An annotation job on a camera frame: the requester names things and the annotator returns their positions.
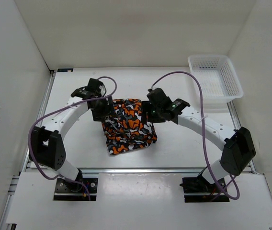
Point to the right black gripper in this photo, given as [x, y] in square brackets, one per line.
[146, 106]

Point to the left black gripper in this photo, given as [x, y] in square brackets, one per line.
[108, 110]

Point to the orange camouflage patterned shorts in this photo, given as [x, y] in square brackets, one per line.
[125, 131]

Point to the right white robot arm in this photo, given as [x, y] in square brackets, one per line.
[236, 144]

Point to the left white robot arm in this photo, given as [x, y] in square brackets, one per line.
[46, 135]

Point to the blue label sticker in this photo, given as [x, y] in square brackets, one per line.
[65, 70]

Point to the white perforated plastic basket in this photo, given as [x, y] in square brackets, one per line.
[217, 77]

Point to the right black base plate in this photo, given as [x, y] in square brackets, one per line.
[194, 192]

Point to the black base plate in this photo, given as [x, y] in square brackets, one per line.
[194, 192]
[86, 190]

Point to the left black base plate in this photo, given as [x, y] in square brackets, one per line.
[86, 190]

